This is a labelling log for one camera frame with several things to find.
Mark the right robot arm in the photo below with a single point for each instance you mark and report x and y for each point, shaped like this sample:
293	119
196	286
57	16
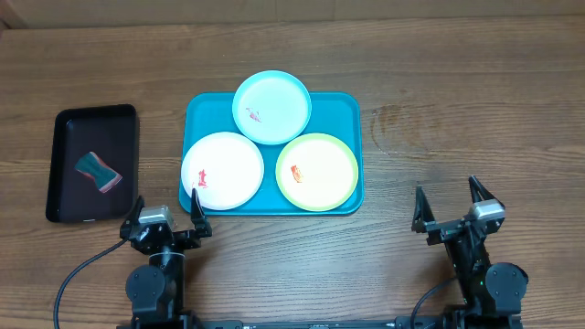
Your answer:
492	292

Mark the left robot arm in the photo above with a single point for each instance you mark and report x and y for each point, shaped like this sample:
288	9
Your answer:
157	289

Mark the light blue plate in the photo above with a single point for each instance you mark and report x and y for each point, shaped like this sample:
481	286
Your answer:
271	107

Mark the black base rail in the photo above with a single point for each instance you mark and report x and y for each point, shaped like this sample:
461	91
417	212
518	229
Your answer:
400	322

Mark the white plate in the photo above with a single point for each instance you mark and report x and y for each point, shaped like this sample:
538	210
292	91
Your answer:
226	169

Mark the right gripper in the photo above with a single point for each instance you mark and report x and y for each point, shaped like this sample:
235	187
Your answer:
451	227

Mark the yellow-green plate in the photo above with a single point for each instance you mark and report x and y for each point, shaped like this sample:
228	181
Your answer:
317	172

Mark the black rectangular tray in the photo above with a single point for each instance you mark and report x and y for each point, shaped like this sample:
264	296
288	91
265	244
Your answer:
112	133

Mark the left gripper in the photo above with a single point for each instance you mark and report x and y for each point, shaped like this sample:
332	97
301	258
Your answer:
189	240

